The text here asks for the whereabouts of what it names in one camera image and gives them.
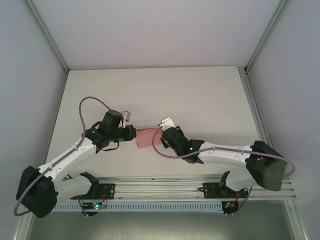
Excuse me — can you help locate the pink paper box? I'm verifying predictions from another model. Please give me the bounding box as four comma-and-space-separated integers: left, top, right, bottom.
134, 127, 163, 150

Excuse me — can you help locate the circuit board with green light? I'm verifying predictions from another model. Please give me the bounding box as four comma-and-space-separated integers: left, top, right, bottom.
82, 201, 108, 211

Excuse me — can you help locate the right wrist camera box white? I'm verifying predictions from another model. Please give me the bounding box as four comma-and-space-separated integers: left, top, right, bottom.
158, 116, 176, 131

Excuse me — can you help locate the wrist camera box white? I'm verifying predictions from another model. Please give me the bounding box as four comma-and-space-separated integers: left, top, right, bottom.
158, 116, 176, 131
120, 110, 132, 124

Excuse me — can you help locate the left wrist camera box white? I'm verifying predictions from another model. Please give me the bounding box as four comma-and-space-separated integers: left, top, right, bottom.
120, 110, 132, 124

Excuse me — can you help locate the aluminium mounting rail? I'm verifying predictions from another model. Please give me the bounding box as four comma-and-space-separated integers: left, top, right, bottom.
23, 176, 298, 202

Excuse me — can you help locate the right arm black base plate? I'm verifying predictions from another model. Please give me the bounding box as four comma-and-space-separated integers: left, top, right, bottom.
197, 182, 250, 200

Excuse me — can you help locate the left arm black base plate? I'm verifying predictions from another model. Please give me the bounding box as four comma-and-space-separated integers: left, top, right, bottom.
69, 183, 116, 201

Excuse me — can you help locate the white slotted cable duct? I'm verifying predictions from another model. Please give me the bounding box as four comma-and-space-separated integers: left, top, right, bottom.
33, 201, 223, 213

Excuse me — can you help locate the aluminium side rail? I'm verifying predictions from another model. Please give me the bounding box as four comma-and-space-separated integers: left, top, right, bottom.
238, 66, 272, 147

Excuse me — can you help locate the aluminium frame post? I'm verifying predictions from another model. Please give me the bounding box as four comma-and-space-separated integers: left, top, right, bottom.
24, 0, 70, 74
244, 0, 288, 74

